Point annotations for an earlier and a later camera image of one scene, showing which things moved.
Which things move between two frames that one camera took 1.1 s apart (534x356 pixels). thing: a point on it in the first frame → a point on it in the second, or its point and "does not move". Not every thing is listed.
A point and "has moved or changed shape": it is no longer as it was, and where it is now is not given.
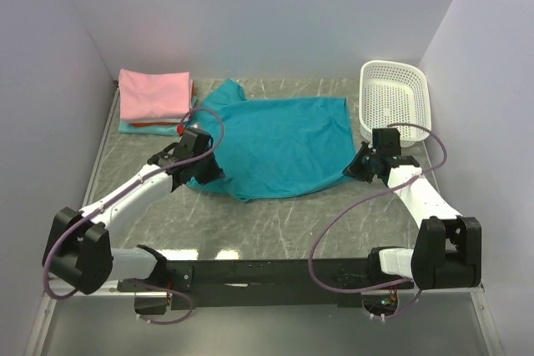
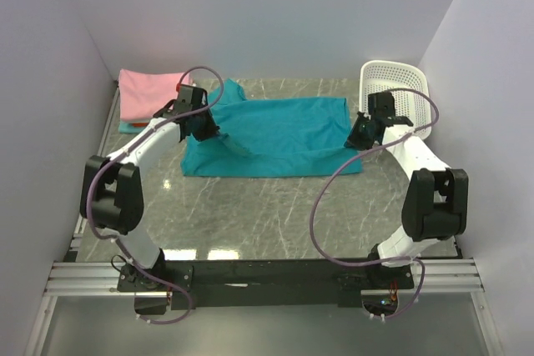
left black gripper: x=214 y=173 → x=209 y=132
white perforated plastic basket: x=394 y=92 does not move
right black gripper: x=354 y=168 → x=353 y=140
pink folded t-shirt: x=155 y=95 does not move
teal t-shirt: x=270 y=147 has moved or changed shape
